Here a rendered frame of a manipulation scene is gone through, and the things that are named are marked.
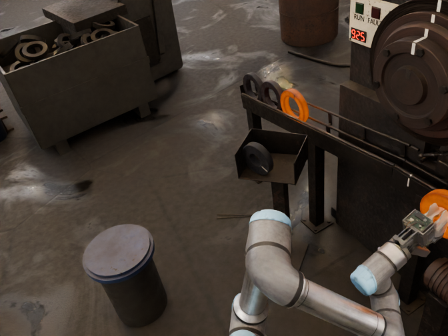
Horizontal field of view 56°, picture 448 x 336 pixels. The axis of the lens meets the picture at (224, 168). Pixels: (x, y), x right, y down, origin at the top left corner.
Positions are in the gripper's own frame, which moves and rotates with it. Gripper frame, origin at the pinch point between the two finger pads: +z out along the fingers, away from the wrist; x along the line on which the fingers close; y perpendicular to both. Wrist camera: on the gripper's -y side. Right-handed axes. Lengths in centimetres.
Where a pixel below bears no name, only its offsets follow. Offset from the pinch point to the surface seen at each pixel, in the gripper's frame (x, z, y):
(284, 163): 73, -11, -24
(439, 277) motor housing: -2.4, -6.2, -32.5
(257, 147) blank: 75, -19, -6
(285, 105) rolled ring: 103, 14, -24
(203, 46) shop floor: 350, 70, -116
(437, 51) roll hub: 20.3, 21.4, 34.6
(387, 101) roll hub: 33.0, 14.1, 15.1
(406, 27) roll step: 34, 25, 36
